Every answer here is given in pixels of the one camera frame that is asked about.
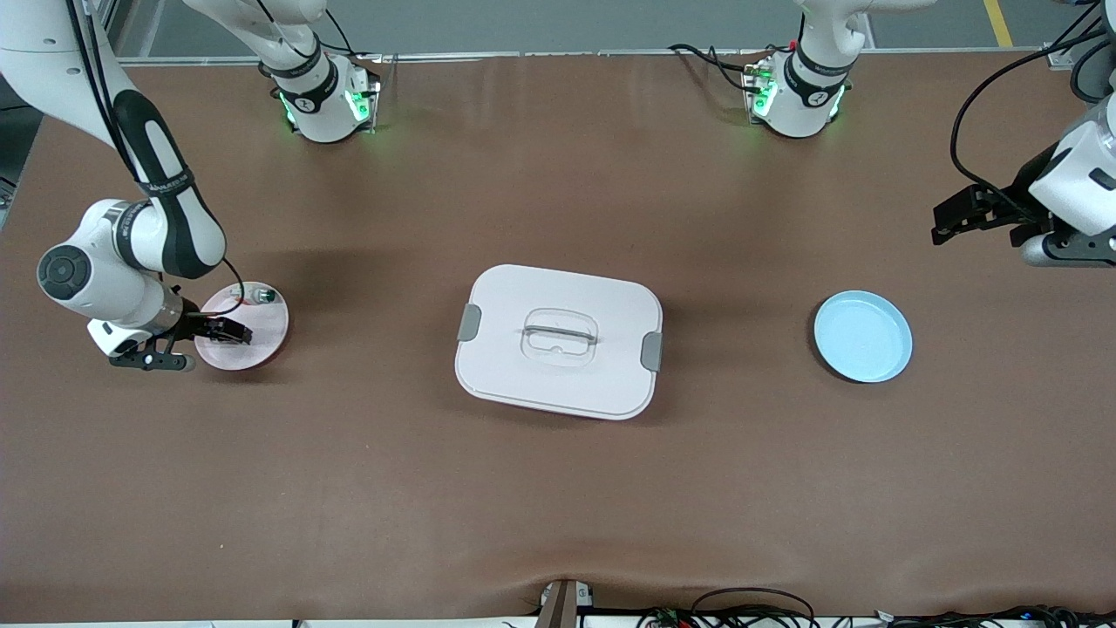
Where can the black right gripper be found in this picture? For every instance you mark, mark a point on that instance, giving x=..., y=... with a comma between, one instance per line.
x=193, y=325

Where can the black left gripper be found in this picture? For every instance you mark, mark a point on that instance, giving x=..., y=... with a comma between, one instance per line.
x=1011, y=207

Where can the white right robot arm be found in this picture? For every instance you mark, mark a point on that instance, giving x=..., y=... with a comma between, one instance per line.
x=105, y=288

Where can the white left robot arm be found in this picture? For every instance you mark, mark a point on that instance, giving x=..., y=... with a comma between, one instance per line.
x=806, y=96

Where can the grey box latch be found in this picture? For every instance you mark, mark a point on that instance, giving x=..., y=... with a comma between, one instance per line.
x=651, y=351
x=469, y=323

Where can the white lidded storage box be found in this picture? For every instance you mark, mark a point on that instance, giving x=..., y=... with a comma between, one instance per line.
x=558, y=384

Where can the pink round plate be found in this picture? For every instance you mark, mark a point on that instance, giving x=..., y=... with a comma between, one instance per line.
x=261, y=349

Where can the light blue round plate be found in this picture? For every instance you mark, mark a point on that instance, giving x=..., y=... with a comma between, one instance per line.
x=863, y=338

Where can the brown table cover mat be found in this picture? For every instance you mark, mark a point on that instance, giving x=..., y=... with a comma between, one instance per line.
x=558, y=506

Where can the green and white switch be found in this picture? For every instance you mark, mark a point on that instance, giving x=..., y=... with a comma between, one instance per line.
x=265, y=296

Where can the aluminium frame corner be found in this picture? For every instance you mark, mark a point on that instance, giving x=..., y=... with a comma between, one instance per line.
x=1057, y=57

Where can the brown camera mount post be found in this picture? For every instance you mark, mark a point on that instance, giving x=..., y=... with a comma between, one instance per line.
x=562, y=606

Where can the silver table edge rail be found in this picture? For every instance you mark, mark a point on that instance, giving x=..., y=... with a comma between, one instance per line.
x=567, y=54

